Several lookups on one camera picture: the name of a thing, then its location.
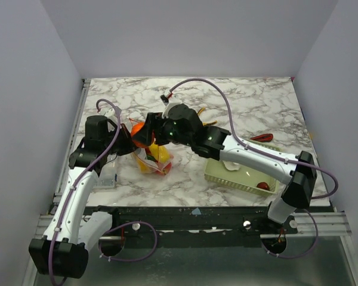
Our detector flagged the clear zip bag orange zipper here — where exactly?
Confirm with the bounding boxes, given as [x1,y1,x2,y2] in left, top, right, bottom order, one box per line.
[129,118,174,175]

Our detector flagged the clear plastic box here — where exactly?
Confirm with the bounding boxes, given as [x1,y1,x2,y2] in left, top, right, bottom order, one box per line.
[94,161,117,189]

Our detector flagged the yellow toy bell pepper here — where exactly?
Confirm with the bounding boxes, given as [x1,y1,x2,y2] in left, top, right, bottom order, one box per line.
[137,159,156,173]

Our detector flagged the red toy apple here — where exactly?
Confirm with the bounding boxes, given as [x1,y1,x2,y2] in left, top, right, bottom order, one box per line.
[159,163,172,176]

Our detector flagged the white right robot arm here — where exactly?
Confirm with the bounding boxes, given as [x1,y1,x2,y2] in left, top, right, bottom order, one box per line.
[131,104,317,234]

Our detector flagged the green perforated plastic basket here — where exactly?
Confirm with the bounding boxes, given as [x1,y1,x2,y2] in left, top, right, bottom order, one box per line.
[204,158,280,197]

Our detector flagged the red black tool behind basket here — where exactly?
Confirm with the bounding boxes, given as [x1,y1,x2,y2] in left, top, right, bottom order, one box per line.
[250,133,273,142]

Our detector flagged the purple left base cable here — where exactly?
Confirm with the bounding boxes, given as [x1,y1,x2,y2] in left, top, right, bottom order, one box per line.
[98,220,158,263]

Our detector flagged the orange toy fruit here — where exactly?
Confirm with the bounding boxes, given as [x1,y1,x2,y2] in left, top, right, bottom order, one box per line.
[131,122,148,148]

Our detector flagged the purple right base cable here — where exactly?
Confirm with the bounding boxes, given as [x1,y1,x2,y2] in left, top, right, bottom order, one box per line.
[261,208,319,259]

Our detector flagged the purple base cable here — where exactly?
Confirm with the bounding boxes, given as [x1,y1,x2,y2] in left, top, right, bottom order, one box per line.
[98,220,158,263]
[261,208,319,259]

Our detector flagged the yellow black needle-nose pliers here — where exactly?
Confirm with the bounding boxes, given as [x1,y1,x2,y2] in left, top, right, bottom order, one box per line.
[197,107,218,126]

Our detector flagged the yellow toy mango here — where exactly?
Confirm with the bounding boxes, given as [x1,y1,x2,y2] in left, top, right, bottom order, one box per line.
[148,144,171,164]

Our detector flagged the white toy garlic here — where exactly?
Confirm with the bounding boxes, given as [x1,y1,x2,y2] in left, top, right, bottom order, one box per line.
[223,161,241,172]

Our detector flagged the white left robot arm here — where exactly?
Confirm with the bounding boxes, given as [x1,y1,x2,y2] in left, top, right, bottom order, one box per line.
[29,115,137,279]

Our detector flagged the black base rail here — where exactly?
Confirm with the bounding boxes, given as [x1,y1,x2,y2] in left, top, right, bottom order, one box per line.
[84,206,298,249]

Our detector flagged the dark red toy fruit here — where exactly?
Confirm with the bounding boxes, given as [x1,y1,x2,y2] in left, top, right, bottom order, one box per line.
[256,182,270,191]

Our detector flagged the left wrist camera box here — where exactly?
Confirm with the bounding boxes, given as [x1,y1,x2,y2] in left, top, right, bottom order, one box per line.
[98,107,122,123]

